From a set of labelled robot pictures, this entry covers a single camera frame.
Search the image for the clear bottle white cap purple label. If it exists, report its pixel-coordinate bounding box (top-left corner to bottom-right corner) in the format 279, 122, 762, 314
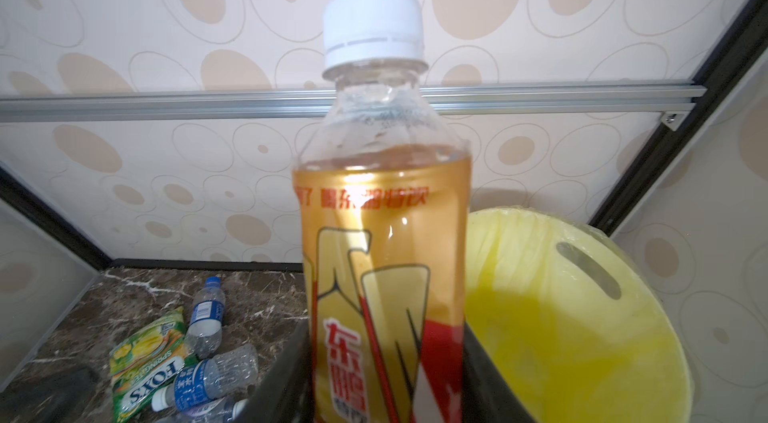
157, 396, 247, 423

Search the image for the yellow plastic bin liner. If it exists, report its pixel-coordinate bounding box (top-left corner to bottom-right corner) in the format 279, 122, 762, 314
465, 207, 694, 422

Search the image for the green Fox's candy bag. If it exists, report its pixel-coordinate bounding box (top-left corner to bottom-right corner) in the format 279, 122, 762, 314
109, 307, 198, 423

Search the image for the horizontal aluminium rail back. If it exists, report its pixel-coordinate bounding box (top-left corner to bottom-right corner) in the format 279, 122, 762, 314
0, 80, 708, 124

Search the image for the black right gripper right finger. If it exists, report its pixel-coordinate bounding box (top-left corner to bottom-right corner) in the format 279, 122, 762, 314
462, 324, 535, 423

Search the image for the clear crushed bottle blue label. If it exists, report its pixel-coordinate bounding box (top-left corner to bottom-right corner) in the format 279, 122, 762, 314
151, 344, 258, 412

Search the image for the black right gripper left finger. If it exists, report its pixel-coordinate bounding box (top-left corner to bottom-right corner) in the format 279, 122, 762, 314
235, 321, 312, 422

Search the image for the orange tea bottle white cap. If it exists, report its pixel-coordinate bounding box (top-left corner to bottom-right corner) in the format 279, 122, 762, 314
292, 0, 473, 422

